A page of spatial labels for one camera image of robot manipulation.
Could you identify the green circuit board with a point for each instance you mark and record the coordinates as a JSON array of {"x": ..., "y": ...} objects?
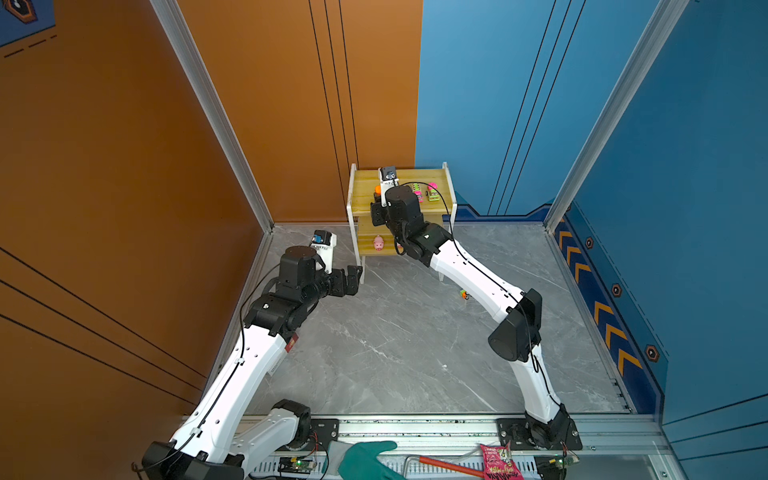
[{"x": 296, "y": 465}]

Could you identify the yellow wooden two-tier shelf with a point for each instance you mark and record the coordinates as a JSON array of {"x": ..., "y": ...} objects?
[{"x": 361, "y": 189}]

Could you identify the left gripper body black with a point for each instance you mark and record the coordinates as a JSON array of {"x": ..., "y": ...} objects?
[{"x": 335, "y": 286}]

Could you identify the green truck pink tank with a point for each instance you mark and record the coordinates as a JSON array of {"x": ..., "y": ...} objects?
[{"x": 433, "y": 194}]

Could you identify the pink green toy car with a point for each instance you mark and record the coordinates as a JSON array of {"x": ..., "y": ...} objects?
[{"x": 417, "y": 190}]

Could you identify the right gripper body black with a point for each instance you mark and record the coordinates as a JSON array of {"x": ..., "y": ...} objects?
[{"x": 380, "y": 215}]

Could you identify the pink snack bag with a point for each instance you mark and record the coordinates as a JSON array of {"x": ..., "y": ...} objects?
[{"x": 498, "y": 464}]

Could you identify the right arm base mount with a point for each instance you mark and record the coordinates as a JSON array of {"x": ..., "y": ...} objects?
[{"x": 521, "y": 434}]

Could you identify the pink pig toy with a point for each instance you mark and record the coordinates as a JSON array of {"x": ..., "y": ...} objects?
[{"x": 378, "y": 243}]

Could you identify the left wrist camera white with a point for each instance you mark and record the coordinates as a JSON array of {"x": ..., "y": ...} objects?
[{"x": 324, "y": 242}]

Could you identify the red white cardboard box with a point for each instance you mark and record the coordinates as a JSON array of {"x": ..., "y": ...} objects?
[{"x": 291, "y": 342}]

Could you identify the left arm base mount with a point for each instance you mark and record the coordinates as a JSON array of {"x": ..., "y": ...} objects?
[{"x": 311, "y": 432}]

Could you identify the red handled tool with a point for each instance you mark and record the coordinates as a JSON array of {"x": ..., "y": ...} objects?
[{"x": 434, "y": 462}]

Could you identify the green rubber glove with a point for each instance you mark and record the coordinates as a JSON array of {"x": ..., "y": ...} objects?
[{"x": 360, "y": 460}]

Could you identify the aluminium rail frame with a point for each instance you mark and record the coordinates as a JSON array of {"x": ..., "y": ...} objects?
[{"x": 452, "y": 435}]

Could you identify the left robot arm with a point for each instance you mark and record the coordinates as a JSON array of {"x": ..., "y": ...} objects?
[{"x": 207, "y": 445}]

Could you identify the small board right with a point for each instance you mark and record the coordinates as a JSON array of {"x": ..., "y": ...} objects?
[{"x": 564, "y": 461}]

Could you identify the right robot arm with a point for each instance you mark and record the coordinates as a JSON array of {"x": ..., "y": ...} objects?
[{"x": 517, "y": 313}]

